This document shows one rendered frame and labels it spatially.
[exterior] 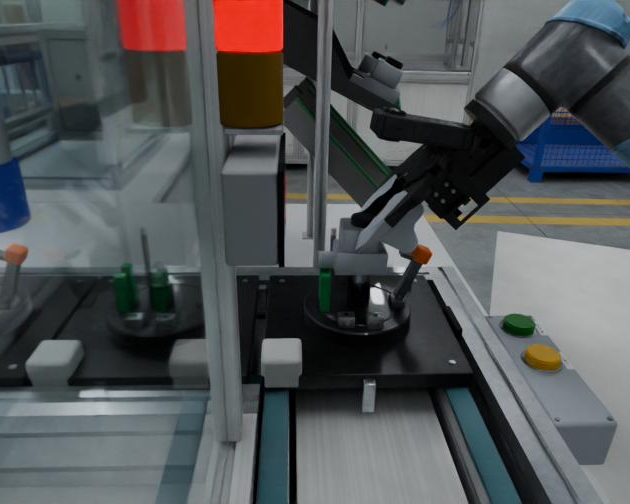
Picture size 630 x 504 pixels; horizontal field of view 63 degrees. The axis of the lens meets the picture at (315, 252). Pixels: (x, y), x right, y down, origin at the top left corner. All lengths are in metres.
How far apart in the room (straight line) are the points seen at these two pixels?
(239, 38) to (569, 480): 0.46
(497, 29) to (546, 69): 8.99
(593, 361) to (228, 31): 0.73
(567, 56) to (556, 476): 0.41
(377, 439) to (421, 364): 0.10
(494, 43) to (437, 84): 4.88
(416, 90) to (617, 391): 4.07
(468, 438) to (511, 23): 9.24
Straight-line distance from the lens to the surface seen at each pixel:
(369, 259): 0.62
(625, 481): 0.73
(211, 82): 0.38
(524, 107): 0.60
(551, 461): 0.57
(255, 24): 0.36
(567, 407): 0.63
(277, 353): 0.58
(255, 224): 0.35
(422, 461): 0.58
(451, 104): 4.83
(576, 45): 0.61
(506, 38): 9.65
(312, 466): 0.57
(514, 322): 0.73
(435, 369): 0.61
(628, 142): 0.62
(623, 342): 0.98
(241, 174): 0.34
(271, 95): 0.37
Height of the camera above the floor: 1.33
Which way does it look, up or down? 25 degrees down
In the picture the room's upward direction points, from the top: 1 degrees clockwise
